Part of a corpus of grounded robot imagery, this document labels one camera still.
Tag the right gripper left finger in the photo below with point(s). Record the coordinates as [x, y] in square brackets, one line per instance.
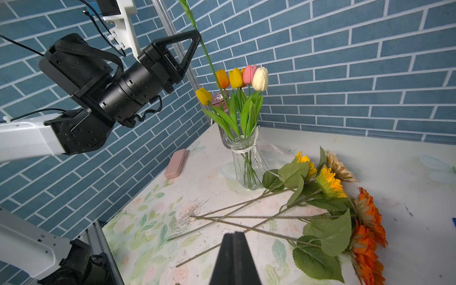
[223, 273]

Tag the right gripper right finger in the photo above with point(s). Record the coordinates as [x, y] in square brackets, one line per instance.
[245, 270]

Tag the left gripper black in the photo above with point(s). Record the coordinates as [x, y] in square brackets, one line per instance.
[139, 89]

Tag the orange gerbera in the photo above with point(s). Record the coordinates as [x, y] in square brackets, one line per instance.
[361, 207]
[317, 251]

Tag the white tulip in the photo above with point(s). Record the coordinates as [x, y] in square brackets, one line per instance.
[260, 84]

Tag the yellow sunflower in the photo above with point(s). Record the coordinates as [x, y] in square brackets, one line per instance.
[303, 165]
[325, 183]

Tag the orange yellow tulip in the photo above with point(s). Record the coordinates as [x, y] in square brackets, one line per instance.
[246, 78]

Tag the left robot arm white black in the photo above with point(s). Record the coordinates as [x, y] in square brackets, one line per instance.
[84, 73]

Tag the purple glass vase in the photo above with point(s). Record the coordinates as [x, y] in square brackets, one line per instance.
[219, 102]

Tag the dried lavender sprig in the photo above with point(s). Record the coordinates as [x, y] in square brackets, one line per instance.
[183, 215]

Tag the pink rectangular box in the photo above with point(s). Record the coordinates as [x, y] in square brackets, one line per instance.
[176, 164]

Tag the clear glass vase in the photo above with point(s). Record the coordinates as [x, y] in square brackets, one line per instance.
[249, 164]

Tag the beige daisy flower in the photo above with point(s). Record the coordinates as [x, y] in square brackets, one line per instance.
[337, 166]

